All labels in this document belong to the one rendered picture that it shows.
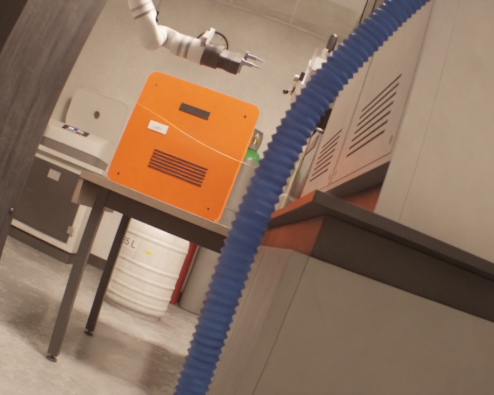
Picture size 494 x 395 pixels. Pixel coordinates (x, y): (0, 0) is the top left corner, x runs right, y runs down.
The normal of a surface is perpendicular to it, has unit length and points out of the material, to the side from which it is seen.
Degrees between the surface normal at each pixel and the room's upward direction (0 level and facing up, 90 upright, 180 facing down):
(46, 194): 90
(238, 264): 56
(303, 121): 130
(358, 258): 90
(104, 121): 105
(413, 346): 90
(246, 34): 90
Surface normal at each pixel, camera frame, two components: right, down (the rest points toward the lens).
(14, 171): 0.90, 0.32
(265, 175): -0.40, 0.42
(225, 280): 0.04, -0.64
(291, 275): 0.07, -0.06
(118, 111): -0.04, 0.18
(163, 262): 0.61, 0.17
